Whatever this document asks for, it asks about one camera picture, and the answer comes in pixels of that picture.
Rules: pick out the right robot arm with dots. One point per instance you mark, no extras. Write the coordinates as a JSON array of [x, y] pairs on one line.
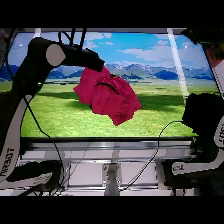
[[203, 113]]

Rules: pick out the red garment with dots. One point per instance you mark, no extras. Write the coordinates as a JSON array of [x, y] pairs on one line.
[[106, 96]]

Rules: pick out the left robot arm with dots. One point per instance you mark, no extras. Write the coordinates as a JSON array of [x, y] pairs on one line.
[[31, 71]]

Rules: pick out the silver frame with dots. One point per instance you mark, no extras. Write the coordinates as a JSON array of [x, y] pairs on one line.
[[86, 173]]

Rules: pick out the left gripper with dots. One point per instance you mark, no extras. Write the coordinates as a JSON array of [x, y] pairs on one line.
[[95, 60]]

